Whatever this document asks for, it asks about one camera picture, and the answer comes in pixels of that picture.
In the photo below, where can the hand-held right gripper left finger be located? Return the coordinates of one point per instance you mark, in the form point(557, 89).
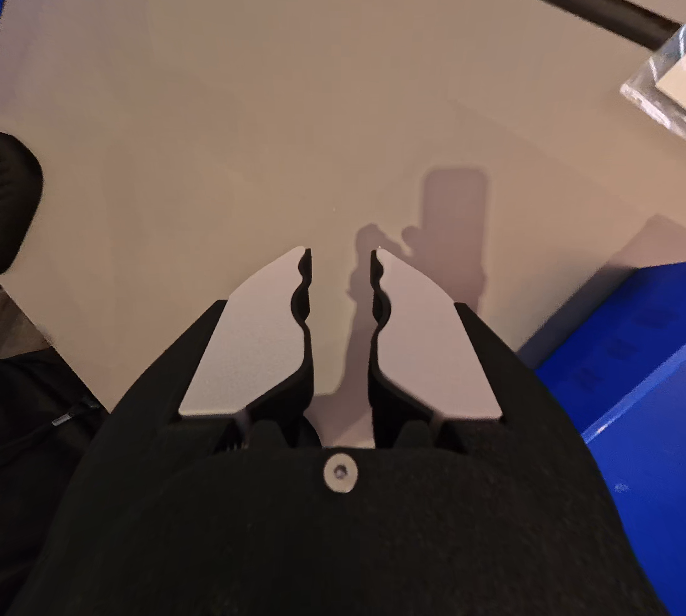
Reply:
point(246, 353)

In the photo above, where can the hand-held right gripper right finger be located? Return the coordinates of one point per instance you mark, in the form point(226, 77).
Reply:
point(434, 353)

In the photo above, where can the person's dark clothing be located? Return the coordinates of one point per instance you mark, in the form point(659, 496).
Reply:
point(37, 439)

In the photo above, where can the black padded chair armrest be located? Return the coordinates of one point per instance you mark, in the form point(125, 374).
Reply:
point(19, 198)

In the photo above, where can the laminated paper sheet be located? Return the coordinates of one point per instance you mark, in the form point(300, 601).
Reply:
point(659, 85)

